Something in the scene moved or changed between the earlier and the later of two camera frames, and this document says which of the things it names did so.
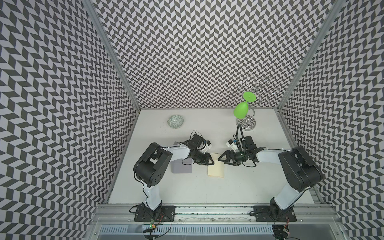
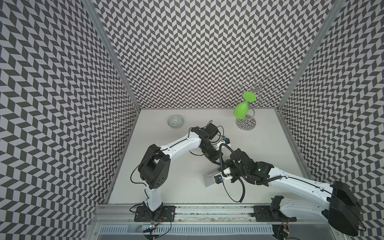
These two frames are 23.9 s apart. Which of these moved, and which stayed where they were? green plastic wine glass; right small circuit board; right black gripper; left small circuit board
Moved: right black gripper
Stayed: right small circuit board; left small circuit board; green plastic wine glass
